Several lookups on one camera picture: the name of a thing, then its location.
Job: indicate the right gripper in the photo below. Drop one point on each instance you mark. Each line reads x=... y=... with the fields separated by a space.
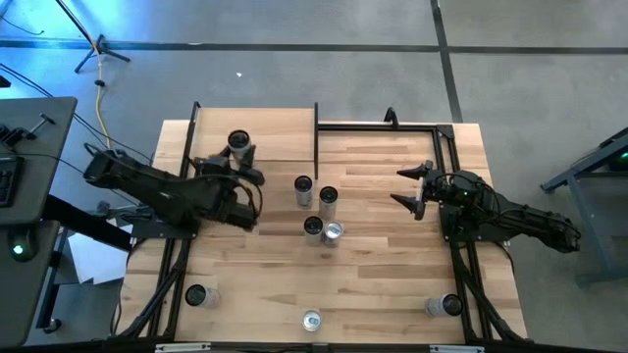
x=434 y=188

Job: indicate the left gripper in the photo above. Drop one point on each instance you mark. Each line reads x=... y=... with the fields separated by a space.
x=211 y=166

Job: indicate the white can red stripe label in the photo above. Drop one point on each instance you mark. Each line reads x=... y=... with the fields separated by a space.
x=239 y=139

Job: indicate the white Arctic Vibe Celsius can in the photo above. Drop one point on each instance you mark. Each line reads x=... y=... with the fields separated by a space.
x=303 y=193

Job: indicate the blue beverage can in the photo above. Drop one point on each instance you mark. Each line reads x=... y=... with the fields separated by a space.
x=311 y=320
x=333 y=231

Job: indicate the white Tropical Vibe Celsius can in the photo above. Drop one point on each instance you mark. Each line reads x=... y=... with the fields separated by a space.
x=313 y=235

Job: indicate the white Celsius beverage can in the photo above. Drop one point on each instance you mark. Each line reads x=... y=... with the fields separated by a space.
x=439 y=306
x=206 y=296
x=328 y=208

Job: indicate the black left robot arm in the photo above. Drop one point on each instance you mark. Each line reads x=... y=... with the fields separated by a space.
x=162 y=191

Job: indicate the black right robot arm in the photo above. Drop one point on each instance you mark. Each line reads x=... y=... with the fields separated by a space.
x=520 y=218

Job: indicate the black shelf support bar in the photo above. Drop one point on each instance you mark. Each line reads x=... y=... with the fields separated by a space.
x=316 y=147
x=192 y=132

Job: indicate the black diagonal desk beam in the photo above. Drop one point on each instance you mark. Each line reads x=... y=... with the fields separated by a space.
x=83 y=220

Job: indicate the black tripod stand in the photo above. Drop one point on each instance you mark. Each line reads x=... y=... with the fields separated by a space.
x=100 y=46

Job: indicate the white paper sheets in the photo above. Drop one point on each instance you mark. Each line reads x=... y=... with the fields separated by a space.
x=95 y=260

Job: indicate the grey desk top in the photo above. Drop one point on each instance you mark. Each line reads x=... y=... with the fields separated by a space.
x=44 y=162
x=19 y=294

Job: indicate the grey metal cart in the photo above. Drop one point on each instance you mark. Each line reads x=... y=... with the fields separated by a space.
x=603 y=230

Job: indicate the black desk clamp tool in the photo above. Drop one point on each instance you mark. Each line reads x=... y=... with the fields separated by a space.
x=15 y=133

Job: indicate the black keyboard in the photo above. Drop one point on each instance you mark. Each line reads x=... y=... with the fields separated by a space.
x=7 y=181

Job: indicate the black computer mouse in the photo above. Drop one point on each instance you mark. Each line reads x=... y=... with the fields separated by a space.
x=22 y=245

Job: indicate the small black floor object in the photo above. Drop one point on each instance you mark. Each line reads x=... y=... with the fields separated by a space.
x=4 y=81

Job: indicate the black desk leg with caster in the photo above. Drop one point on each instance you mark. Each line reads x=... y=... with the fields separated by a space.
x=51 y=324

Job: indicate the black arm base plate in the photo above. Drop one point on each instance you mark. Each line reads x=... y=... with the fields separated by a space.
x=147 y=230
x=454 y=230

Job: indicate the black aluminium rig frame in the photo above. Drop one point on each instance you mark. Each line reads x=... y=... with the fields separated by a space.
x=378 y=127

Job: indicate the black frame mount bracket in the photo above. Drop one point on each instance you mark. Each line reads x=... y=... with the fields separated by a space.
x=391 y=117

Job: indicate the silver metal bracket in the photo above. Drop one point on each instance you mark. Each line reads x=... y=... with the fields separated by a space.
x=181 y=347
x=456 y=349

